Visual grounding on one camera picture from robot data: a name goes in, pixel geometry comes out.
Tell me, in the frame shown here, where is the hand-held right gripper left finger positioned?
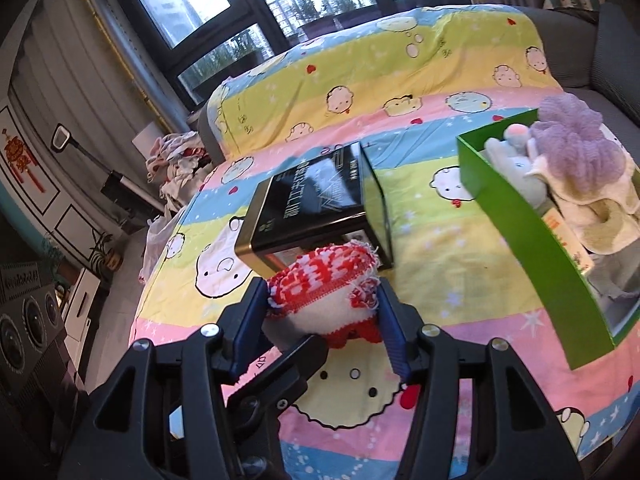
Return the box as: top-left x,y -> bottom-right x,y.
57,276 -> 273,480

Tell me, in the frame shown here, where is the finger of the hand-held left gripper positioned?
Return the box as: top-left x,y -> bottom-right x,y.
225,332 -> 331,441

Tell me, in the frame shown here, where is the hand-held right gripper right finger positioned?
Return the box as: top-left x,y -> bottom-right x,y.
377,277 -> 586,480

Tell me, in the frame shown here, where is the red white knitted sock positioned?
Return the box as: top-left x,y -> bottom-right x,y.
262,240 -> 383,348

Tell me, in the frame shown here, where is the green box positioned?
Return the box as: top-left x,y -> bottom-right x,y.
456,109 -> 640,371

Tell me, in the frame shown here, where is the orange label snack packet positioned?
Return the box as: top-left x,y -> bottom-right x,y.
541,207 -> 597,275

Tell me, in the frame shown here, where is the grey rabbit plush toy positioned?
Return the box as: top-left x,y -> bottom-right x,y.
482,124 -> 553,211

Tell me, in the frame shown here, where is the cream white towel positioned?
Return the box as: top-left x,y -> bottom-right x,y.
542,165 -> 636,221

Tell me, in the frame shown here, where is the grey beige cloth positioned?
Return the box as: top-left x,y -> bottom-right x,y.
587,250 -> 640,306

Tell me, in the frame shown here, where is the pale yellow towel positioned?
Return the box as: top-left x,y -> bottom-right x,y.
582,195 -> 640,256

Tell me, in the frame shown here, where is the purple fluffy cloth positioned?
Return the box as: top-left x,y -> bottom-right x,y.
527,94 -> 636,191

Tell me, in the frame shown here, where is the cartoon printed blanket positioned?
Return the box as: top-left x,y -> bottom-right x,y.
127,4 -> 640,480

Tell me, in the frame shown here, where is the white plastic bag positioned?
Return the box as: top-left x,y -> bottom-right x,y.
137,207 -> 188,286

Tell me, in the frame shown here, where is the black rectangular box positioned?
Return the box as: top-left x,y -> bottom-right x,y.
235,141 -> 396,271

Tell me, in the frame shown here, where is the potted plant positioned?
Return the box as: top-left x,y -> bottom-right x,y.
85,232 -> 125,275

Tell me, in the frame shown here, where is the pile of clothes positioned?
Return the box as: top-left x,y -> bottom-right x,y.
144,131 -> 213,221

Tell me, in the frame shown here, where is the white cabinet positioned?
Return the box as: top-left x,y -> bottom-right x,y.
62,265 -> 108,361

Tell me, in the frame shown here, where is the white panel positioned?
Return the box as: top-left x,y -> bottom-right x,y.
131,120 -> 160,160

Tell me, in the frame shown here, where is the black speaker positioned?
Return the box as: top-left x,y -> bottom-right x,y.
0,260 -> 76,401

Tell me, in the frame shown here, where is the grey brown curtain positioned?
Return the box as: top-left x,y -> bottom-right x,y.
7,0 -> 173,221

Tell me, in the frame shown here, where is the yellow pipe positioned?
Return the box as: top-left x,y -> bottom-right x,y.
70,0 -> 173,128

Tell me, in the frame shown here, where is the grey sofa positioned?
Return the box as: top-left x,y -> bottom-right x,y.
520,2 -> 640,131

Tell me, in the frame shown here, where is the red knot wall decoration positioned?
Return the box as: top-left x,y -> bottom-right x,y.
0,127 -> 46,193

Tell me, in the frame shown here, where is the black window frame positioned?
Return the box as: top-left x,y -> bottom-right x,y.
97,0 -> 473,111

